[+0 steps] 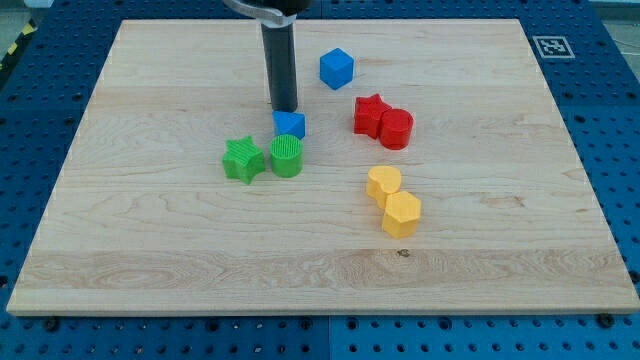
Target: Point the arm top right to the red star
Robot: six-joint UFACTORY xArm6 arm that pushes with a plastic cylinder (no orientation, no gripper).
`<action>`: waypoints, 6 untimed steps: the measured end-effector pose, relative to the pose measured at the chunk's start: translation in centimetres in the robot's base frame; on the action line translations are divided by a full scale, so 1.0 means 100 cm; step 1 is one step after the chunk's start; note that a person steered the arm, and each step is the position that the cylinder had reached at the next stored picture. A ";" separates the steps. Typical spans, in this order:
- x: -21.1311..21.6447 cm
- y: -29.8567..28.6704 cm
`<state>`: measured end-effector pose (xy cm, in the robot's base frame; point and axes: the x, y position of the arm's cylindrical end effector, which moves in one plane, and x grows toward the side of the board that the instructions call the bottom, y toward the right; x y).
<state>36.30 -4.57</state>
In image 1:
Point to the green star block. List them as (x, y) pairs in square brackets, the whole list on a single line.
[(243, 160)]

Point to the red star block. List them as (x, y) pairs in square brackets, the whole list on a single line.
[(368, 112)]

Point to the green cylinder block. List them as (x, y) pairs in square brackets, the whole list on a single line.
[(286, 155)]

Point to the yellow heart block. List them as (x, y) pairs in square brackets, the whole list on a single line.
[(382, 181)]

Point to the blue triangle block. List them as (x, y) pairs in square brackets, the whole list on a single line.
[(289, 123)]

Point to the yellow hexagon block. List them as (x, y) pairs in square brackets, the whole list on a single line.
[(402, 214)]

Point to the red cylinder block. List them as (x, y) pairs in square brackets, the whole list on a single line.
[(395, 129)]

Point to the blue cube block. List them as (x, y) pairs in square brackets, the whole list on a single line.
[(336, 68)]

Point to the wooden board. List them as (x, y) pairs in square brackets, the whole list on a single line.
[(142, 220)]

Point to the white fiducial marker tag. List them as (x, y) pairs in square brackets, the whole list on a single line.
[(553, 47)]

